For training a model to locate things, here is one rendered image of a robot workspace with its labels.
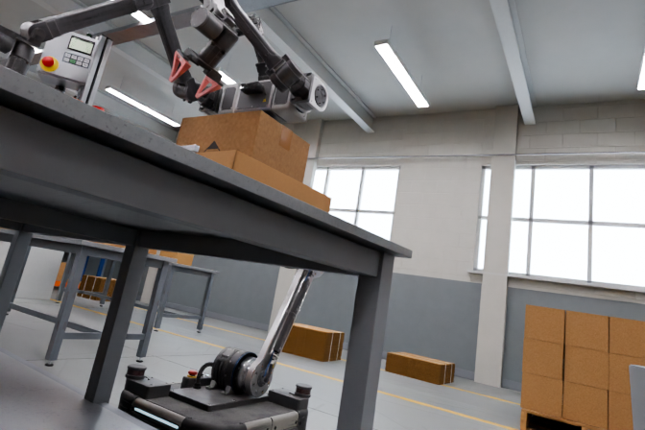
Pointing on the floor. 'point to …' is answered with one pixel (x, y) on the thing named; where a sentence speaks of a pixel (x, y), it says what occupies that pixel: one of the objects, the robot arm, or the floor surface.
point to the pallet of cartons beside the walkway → (579, 370)
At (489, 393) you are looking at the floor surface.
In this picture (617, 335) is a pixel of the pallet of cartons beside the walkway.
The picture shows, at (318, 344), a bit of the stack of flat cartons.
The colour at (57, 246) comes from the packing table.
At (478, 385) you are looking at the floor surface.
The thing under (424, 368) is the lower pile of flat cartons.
